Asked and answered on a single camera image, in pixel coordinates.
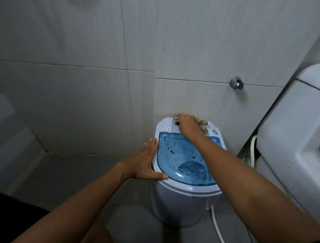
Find person's right hand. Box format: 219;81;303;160
176;114;206;141

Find person's left hand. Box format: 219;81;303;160
122;138;169;181

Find brown scrub brush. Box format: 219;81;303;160
173;114;209;136

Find small white washing machine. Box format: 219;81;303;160
151;117;227;227

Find person's right forearm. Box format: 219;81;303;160
184;133;320;243

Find person's left forearm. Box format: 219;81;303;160
11;161;131;243

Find blue translucent machine lid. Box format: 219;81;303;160
157;132;223;187

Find person's leg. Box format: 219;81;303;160
80;222;113;243

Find white toilet tank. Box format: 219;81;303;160
254;80;320;224

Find white toilet tank lid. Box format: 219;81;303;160
296;64;320;90

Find person's black shorts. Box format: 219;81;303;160
0;192;50;243

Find chrome wall tap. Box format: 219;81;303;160
229;77;244;91

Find white water supply hose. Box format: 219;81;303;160
250;135;258;168

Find white machine drain hose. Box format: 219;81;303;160
206;197;226;243

